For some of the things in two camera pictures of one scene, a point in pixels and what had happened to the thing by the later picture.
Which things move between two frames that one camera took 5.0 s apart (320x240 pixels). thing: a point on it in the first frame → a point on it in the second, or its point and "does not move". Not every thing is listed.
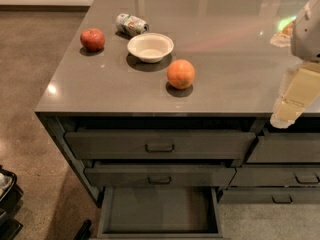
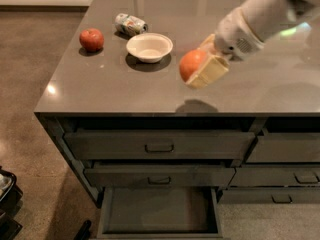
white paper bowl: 151,47 does not move
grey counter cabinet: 175,88 does not move
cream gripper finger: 301,90 → 233,38
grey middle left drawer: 159,176 does not move
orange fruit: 180,74 → 190,62
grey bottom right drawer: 268,195 does not move
